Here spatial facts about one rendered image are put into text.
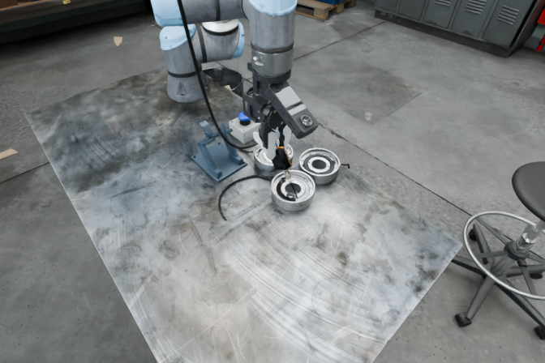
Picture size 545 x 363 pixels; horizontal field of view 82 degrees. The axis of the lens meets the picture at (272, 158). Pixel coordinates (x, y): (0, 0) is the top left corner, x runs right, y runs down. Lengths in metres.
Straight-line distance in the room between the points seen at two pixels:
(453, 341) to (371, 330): 1.00
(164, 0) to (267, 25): 0.17
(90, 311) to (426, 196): 1.79
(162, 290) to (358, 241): 0.42
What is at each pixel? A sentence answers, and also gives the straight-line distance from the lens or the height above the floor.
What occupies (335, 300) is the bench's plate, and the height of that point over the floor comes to 0.80.
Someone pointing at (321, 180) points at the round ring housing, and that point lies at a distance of 0.80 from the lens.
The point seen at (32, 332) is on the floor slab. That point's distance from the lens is 1.77.
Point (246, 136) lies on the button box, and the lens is 0.92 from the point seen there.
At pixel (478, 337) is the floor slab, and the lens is 1.69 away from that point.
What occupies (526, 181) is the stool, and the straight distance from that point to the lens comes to 1.37.
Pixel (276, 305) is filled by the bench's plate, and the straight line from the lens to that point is 0.65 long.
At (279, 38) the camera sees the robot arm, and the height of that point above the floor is 1.20.
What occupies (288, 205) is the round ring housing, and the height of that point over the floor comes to 0.83.
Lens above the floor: 1.40
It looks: 43 degrees down
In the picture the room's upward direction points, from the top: straight up
